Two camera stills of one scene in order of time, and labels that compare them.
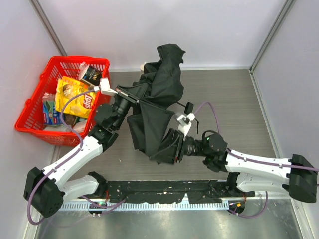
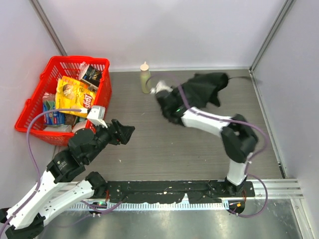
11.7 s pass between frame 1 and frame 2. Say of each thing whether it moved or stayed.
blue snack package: stayed
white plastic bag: stayed
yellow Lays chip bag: stayed
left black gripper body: moved
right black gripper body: moved
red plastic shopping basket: stayed
